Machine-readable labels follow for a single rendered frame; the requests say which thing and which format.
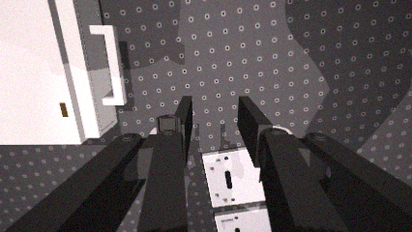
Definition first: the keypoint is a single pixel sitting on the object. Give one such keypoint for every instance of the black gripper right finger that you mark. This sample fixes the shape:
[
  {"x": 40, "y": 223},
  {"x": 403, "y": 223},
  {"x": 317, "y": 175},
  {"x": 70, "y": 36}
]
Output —
[{"x": 366, "y": 197}]

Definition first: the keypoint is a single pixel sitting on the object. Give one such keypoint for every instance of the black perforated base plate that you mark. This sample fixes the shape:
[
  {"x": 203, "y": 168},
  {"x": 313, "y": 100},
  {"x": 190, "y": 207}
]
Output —
[{"x": 339, "y": 67}]

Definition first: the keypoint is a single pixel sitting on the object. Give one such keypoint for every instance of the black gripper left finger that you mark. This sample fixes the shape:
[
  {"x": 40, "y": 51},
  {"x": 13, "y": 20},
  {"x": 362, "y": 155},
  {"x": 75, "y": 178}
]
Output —
[{"x": 94, "y": 198}]

